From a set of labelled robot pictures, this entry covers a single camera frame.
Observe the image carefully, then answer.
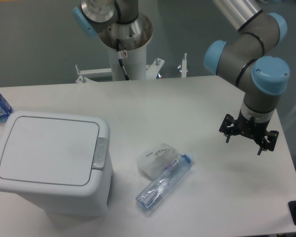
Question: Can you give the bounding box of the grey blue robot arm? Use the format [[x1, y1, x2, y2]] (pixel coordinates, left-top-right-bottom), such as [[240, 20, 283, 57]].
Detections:
[[73, 0, 290, 151]]

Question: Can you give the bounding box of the crumpled clear plastic bag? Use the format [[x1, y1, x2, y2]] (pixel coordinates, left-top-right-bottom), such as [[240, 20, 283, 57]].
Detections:
[[137, 143, 179, 179]]

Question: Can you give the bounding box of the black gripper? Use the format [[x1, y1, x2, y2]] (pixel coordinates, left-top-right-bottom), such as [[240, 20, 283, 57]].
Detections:
[[219, 109, 279, 155]]

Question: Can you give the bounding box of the black cable on pedestal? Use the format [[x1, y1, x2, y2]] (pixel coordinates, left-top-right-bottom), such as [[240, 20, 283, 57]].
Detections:
[[115, 38, 131, 81]]

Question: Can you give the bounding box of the white trash can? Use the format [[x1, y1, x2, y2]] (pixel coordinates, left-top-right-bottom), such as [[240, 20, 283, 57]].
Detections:
[[0, 111, 113, 217]]

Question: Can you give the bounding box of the clear empty plastic bottle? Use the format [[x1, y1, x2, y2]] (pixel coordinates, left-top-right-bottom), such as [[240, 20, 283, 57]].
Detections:
[[136, 153, 193, 212]]

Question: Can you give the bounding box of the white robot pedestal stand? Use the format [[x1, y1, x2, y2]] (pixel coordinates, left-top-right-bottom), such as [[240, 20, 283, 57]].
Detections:
[[75, 49, 165, 83]]

